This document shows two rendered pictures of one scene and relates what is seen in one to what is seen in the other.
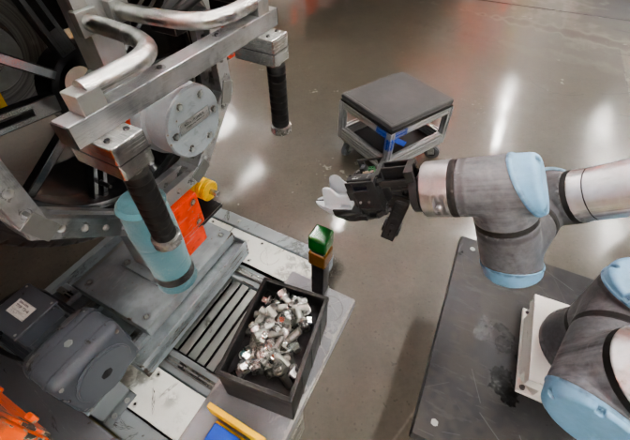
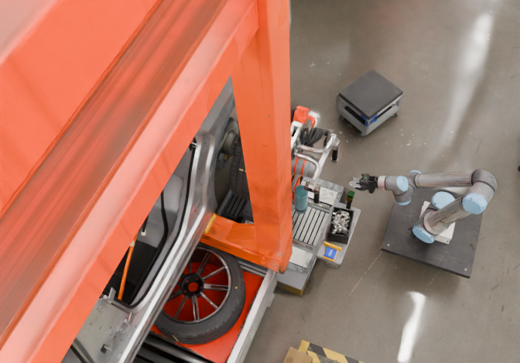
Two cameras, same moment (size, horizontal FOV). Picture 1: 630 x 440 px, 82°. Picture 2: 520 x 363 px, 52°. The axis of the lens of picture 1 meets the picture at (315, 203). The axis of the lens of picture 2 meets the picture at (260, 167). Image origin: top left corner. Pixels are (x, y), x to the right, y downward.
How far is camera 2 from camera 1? 287 cm
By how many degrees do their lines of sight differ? 12
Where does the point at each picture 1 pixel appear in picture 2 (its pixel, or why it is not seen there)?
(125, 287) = not seen: hidden behind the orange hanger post
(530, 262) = (405, 200)
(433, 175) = (381, 182)
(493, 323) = (411, 212)
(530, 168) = (401, 182)
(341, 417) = (355, 253)
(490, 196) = (393, 187)
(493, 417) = (407, 241)
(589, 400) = (419, 229)
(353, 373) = (358, 237)
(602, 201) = (421, 184)
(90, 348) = not seen: hidden behind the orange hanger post
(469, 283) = not seen: hidden behind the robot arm
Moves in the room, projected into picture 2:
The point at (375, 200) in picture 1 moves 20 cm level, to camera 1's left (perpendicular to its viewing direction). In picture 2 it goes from (367, 186) to (335, 189)
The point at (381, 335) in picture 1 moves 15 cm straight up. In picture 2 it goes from (369, 220) to (371, 212)
